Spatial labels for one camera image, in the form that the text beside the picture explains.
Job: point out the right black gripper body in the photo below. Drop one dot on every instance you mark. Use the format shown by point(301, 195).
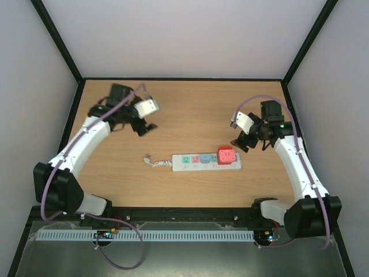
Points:
point(245, 139)

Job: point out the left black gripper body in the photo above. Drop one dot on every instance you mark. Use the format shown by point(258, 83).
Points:
point(127, 115)

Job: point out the red cube socket adapter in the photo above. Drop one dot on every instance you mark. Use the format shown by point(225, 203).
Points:
point(226, 155)

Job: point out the white power strip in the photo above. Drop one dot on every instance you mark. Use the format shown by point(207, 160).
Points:
point(191, 162)

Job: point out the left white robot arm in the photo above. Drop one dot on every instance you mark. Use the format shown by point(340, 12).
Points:
point(56, 186)

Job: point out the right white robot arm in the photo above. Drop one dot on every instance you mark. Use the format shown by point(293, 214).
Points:
point(314, 212)

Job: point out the blue usb charger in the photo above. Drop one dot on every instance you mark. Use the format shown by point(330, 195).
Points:
point(205, 158)

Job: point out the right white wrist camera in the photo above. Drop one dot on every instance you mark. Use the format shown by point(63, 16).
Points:
point(242, 121)

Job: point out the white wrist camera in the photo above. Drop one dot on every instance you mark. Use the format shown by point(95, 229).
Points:
point(146, 107)
point(242, 121)

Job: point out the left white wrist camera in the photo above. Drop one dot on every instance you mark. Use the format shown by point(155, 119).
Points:
point(146, 107)

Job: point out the black aluminium frame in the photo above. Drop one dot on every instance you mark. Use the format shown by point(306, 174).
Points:
point(185, 213)

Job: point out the light blue cable duct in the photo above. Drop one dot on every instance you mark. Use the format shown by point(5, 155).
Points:
point(147, 236)

